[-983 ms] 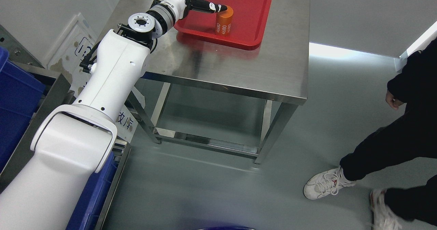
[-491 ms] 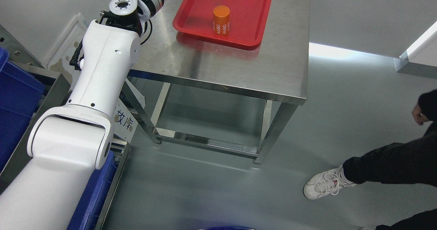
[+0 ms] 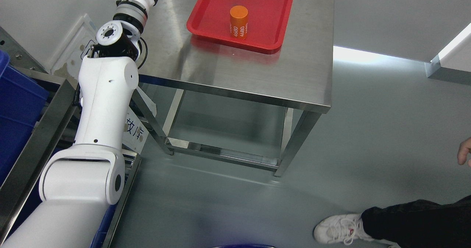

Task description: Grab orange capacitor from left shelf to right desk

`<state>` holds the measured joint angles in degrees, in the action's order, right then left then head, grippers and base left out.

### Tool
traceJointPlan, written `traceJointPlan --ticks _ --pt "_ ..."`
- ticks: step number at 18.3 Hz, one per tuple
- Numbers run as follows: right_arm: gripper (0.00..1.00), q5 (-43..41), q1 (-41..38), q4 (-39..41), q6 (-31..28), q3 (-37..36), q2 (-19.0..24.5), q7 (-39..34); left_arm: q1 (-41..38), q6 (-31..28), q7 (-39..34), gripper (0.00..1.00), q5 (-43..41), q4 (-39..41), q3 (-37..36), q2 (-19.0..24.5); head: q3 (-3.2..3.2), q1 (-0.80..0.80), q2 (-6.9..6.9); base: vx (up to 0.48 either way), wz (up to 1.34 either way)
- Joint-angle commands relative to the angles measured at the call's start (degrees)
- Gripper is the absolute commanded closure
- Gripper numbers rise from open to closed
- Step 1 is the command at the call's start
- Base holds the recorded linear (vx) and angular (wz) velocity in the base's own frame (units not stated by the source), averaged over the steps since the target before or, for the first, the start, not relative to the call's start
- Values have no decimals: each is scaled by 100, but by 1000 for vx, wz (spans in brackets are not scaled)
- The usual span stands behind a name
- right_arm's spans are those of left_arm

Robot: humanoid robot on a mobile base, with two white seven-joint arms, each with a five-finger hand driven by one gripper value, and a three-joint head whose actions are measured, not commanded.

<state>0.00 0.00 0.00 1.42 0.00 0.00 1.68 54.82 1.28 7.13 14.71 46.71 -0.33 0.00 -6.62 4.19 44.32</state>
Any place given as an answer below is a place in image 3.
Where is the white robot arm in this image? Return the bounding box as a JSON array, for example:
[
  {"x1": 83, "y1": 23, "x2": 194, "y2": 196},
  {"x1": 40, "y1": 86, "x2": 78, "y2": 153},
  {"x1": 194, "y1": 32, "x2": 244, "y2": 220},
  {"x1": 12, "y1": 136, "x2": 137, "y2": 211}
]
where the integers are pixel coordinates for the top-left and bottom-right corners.
[{"x1": 1, "y1": 0, "x2": 158, "y2": 248}]

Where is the person's hand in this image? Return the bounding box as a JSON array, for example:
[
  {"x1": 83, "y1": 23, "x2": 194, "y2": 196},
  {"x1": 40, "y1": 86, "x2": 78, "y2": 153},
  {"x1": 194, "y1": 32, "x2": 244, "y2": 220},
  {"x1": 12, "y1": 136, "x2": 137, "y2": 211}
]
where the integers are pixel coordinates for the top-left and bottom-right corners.
[{"x1": 457, "y1": 137, "x2": 471, "y2": 166}]

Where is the black trouser leg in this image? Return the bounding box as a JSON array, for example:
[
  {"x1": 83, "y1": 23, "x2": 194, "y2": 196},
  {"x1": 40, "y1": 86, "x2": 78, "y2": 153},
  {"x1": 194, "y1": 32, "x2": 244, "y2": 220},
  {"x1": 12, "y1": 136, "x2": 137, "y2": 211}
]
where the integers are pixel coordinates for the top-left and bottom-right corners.
[{"x1": 361, "y1": 196, "x2": 471, "y2": 248}]

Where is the orange cylindrical capacitor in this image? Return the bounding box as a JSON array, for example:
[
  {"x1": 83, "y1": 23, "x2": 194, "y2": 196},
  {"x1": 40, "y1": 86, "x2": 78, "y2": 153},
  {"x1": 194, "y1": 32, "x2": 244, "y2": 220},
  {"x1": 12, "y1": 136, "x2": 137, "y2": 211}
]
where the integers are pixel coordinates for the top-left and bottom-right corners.
[{"x1": 229, "y1": 5, "x2": 249, "y2": 40}]

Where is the red plastic tray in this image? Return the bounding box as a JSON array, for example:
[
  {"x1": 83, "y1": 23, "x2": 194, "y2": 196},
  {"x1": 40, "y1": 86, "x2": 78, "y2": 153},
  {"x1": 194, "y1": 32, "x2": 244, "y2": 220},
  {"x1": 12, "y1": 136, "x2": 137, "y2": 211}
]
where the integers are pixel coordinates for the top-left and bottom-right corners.
[{"x1": 186, "y1": 0, "x2": 293, "y2": 54}]

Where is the steel shelf rack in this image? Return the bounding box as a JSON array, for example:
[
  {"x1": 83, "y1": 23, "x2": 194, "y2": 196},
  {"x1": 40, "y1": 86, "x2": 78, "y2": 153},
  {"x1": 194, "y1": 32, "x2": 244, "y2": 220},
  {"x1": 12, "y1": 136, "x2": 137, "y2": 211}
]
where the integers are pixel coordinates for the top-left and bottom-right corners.
[{"x1": 0, "y1": 26, "x2": 142, "y2": 248}]

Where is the blue bin lower left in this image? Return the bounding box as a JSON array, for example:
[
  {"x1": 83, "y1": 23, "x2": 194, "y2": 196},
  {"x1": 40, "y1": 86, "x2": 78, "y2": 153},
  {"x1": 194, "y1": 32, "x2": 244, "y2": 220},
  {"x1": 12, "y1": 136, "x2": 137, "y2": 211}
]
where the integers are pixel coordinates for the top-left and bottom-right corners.
[{"x1": 2, "y1": 191, "x2": 109, "y2": 248}]

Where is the steel table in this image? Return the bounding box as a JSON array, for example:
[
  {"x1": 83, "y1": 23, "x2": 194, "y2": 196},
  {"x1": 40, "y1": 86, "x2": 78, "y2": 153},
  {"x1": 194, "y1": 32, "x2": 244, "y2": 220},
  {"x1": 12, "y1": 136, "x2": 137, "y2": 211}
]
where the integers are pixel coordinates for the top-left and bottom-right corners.
[{"x1": 139, "y1": 0, "x2": 334, "y2": 177}]

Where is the white sneaker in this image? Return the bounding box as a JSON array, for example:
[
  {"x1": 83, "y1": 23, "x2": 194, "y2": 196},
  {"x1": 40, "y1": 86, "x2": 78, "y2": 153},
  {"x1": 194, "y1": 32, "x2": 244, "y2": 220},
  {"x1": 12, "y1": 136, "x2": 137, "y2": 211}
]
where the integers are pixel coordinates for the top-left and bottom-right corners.
[{"x1": 313, "y1": 213, "x2": 374, "y2": 246}]

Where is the large blue bin upper shelf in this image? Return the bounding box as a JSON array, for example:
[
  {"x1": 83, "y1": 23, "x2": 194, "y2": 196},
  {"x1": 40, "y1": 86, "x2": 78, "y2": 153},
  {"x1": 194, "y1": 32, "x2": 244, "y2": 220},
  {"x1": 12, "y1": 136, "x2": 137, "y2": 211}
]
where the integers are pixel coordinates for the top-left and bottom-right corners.
[{"x1": 0, "y1": 51, "x2": 49, "y2": 185}]

